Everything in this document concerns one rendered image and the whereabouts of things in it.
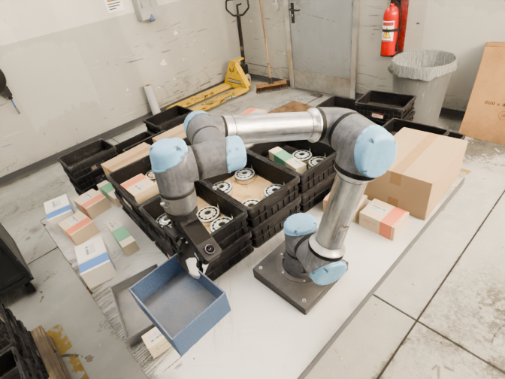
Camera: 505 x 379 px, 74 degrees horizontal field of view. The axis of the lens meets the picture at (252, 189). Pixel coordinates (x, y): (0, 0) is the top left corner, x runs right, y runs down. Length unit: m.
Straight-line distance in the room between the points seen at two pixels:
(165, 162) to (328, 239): 0.56
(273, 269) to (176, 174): 0.75
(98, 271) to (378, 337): 1.44
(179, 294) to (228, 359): 0.37
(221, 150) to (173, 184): 0.12
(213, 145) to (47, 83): 3.90
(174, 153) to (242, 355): 0.76
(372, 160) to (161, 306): 0.63
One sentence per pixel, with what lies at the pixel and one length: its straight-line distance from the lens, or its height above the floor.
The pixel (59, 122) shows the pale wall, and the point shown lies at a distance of 4.61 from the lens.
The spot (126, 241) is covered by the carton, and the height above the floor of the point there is 0.76.
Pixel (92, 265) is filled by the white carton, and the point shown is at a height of 0.79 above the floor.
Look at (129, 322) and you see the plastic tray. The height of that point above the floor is 0.70.
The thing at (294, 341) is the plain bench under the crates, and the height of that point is 0.70.
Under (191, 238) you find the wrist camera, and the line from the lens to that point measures 0.73.
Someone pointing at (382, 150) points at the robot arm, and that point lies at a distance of 0.86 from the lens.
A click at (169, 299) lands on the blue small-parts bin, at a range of 0.92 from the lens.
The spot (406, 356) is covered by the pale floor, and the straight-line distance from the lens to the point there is 2.02.
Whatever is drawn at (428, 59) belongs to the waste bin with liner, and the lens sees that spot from 3.98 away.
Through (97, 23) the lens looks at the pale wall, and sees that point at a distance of 4.65.
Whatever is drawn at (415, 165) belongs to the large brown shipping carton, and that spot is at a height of 0.90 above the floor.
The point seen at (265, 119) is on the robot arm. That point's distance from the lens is 0.85.
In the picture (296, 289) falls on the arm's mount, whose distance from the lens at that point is 1.27.
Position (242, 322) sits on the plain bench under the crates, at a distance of 1.26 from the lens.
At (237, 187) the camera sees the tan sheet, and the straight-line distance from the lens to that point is 1.62.
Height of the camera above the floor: 1.76
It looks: 36 degrees down
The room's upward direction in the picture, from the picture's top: 10 degrees counter-clockwise
